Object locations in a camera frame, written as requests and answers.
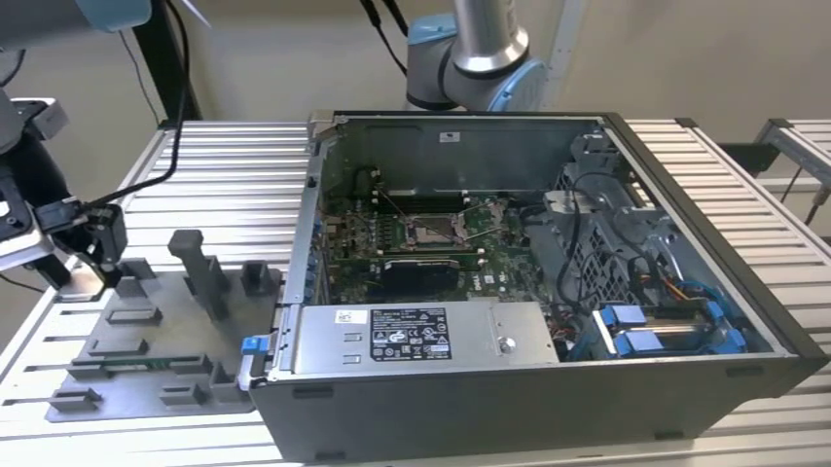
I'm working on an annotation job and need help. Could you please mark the black cable inside case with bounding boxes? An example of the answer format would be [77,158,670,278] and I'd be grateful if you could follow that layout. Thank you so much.
[558,172,655,315]

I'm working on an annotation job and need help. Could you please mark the grey parts rack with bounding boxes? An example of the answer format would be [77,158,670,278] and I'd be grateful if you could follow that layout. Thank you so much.
[41,228,287,424]

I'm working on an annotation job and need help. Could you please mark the blue drive bay latch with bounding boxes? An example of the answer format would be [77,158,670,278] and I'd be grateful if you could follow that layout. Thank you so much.
[703,300,747,355]

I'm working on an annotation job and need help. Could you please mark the black table bracket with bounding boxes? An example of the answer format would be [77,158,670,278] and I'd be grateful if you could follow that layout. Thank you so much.
[716,142,780,175]

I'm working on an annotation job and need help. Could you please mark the blue disk carrier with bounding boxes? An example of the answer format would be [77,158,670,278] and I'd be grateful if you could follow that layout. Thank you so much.
[612,330,664,357]
[600,303,650,326]

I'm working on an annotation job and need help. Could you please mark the blue data cable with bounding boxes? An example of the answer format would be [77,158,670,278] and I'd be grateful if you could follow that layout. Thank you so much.
[667,277,723,304]

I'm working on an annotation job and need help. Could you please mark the red and yellow wires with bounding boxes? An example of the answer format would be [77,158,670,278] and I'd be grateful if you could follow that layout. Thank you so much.
[639,273,691,304]

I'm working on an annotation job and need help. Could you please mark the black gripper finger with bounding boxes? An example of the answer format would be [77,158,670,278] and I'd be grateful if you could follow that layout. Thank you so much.
[76,202,129,289]
[24,241,73,292]

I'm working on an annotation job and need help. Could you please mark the green motherboard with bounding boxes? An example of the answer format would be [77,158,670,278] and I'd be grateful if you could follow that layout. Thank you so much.
[320,194,554,306]

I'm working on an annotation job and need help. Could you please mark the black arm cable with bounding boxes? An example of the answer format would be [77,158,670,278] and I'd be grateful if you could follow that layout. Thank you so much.
[359,0,412,78]

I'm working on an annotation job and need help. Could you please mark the black camera cable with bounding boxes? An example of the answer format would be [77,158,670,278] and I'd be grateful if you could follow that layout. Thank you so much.
[87,0,195,206]

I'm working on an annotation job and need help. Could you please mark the CPU socket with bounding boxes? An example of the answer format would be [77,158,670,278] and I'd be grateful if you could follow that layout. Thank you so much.
[406,213,466,247]

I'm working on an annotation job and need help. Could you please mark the locking lever wire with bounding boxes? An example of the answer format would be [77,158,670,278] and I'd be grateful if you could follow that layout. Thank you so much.
[378,187,416,221]

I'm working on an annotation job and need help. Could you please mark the black RAM slot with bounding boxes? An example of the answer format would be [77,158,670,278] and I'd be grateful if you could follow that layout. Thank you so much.
[374,245,487,258]
[374,200,471,214]
[374,191,471,202]

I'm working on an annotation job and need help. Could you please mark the silver power supply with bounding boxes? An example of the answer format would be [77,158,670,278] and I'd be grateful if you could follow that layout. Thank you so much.
[284,300,563,377]

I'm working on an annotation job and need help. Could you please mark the green RAM stick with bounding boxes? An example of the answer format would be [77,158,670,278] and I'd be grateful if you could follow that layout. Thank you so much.
[69,355,204,370]

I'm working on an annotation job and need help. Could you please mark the metal socket cover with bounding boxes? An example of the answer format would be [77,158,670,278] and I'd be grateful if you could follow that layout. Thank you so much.
[454,201,510,244]

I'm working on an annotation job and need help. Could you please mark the black hanging cables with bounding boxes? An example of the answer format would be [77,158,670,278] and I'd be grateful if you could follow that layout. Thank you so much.
[776,163,831,226]

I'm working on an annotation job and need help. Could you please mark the metal disk bay cage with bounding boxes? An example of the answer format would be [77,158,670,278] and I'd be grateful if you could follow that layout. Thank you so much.
[524,160,683,312]

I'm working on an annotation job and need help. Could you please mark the black floor cable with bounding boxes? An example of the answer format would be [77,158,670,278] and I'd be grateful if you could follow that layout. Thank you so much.
[0,273,48,294]

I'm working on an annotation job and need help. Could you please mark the black upright post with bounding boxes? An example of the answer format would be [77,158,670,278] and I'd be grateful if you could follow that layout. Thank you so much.
[131,21,204,124]

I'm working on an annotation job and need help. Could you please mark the thin black wall cable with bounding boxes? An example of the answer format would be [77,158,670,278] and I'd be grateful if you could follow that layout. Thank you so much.
[127,28,164,126]

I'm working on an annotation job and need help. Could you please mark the black open PC case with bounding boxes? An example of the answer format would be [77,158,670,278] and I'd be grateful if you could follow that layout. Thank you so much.
[250,109,831,463]

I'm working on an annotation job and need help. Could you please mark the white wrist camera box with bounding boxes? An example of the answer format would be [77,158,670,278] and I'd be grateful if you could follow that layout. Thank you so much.
[11,95,72,143]

